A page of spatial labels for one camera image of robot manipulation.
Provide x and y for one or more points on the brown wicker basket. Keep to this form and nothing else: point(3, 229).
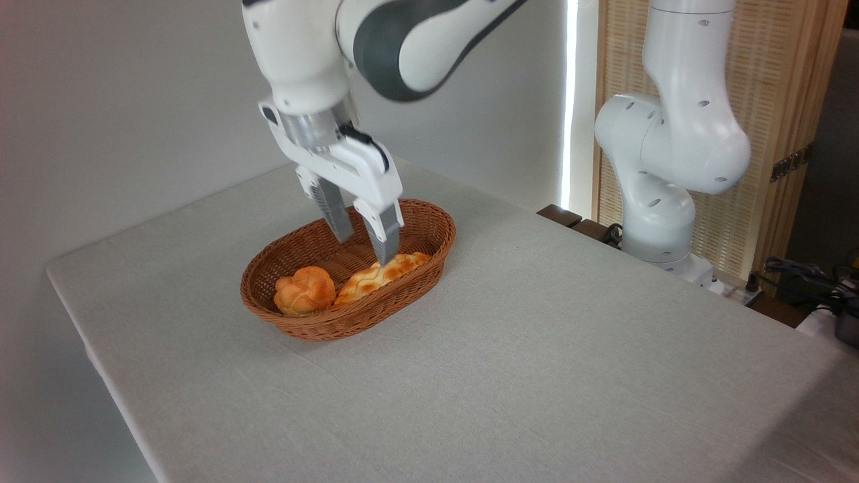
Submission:
point(429, 231)

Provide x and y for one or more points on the wooden rattan folding screen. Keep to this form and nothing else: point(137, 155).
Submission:
point(778, 74)

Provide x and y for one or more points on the light grey tablecloth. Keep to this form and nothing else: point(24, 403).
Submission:
point(570, 322)

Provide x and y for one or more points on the long braided bread loaf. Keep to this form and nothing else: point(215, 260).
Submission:
point(372, 276)

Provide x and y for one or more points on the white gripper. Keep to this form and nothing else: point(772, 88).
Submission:
point(359, 171)

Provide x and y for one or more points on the dark metal screen hinge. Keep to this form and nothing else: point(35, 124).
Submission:
point(792, 162)

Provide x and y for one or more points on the dark wooden block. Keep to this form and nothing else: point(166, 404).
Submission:
point(594, 231)
point(559, 215)

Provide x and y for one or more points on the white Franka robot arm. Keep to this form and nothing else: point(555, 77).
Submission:
point(674, 147)

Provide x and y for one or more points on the round knotted bread roll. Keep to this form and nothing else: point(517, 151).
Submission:
point(305, 290)

